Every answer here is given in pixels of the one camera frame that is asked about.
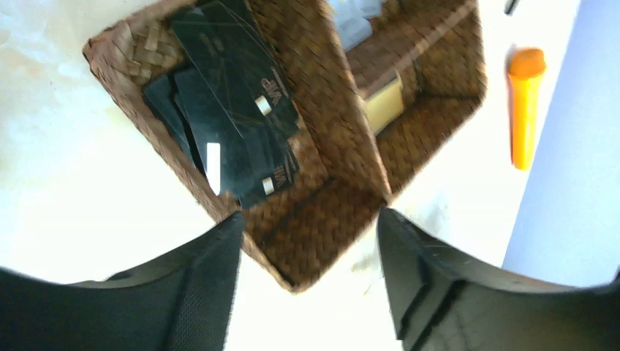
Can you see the gold card in basket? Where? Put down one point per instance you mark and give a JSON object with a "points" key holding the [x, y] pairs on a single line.
{"points": [[385, 104]]}

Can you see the brown woven basket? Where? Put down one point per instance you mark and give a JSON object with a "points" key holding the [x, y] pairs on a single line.
{"points": [[346, 172]]}

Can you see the grey card in basket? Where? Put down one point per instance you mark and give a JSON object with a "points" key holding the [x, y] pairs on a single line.
{"points": [[352, 20]]}

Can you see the black item in basket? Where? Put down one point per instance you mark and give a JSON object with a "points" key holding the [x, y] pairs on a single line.
{"points": [[224, 43]]}

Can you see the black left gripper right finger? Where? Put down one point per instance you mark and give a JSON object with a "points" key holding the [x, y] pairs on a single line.
{"points": [[444, 299]]}

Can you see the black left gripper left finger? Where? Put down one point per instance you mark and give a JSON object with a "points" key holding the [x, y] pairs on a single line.
{"points": [[181, 300]]}

